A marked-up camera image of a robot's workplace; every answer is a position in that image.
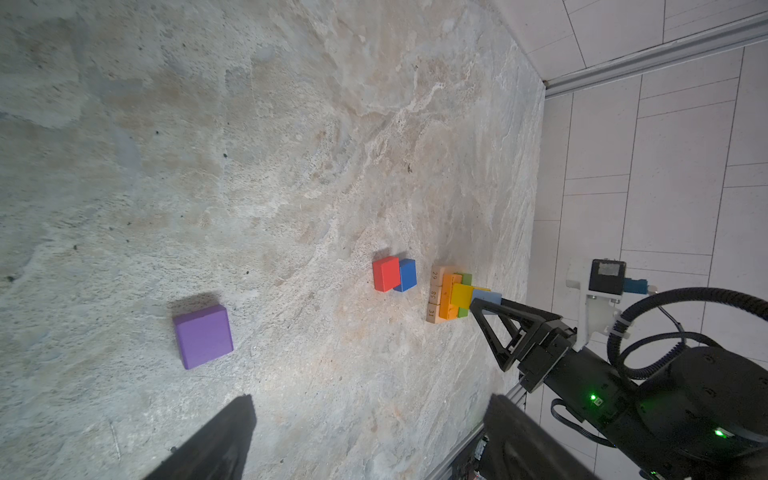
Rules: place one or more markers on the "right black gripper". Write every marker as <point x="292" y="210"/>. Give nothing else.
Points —
<point x="541" y="345"/>

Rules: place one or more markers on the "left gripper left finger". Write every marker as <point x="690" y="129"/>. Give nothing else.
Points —
<point x="218" y="450"/>

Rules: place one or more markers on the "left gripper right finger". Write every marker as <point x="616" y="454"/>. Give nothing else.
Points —
<point x="518" y="448"/>

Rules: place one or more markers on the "light blue wood block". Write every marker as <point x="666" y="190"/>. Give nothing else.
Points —
<point x="487" y="298"/>

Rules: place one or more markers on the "green wood block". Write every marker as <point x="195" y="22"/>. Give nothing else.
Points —
<point x="466" y="280"/>

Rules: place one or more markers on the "yellow wood block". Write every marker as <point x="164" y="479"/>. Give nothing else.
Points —
<point x="462" y="295"/>

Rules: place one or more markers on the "orange wood block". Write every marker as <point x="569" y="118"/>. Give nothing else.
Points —
<point x="446" y="309"/>

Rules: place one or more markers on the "natural wood block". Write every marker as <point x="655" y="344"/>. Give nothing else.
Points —
<point x="439" y="271"/>
<point x="433" y="314"/>
<point x="435" y="295"/>

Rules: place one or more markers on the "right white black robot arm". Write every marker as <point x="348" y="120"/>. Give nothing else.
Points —
<point x="699" y="412"/>

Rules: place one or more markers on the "purple wood cube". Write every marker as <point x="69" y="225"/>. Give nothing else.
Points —
<point x="203" y="336"/>

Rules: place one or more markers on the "blue wood cube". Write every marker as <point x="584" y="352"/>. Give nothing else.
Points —
<point x="408" y="275"/>

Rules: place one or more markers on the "red wood cube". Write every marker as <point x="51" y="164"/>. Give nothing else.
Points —
<point x="386" y="273"/>

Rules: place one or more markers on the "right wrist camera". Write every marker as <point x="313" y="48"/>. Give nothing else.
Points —
<point x="601" y="284"/>

